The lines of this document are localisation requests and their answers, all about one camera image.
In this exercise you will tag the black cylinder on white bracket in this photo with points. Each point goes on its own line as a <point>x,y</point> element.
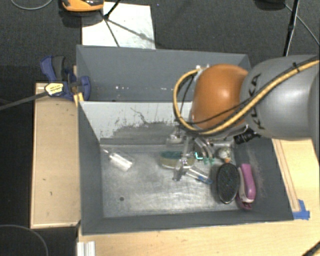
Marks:
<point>246,137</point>

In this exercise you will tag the grey metal bin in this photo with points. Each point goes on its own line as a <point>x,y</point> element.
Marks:
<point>150,195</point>

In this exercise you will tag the black oval brush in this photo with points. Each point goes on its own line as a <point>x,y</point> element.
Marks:
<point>227,185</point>

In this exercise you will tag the green and yellow sponge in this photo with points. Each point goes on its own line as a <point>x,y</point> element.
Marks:
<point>170,160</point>

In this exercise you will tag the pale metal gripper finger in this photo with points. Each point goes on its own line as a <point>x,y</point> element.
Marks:
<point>178,172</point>
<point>188,167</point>

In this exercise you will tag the clear pen with blue tip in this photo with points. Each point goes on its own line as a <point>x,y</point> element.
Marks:
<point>201,177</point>

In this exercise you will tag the pale wood board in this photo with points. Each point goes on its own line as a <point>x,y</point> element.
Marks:
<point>56,155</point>

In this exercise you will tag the small grey and white ball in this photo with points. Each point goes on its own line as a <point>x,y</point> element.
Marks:
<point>223,153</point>

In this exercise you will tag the purple and white stapler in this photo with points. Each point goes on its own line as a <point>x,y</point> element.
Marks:
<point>247,185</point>

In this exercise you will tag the clear plastic bottle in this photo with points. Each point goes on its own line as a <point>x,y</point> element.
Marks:
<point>119,161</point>

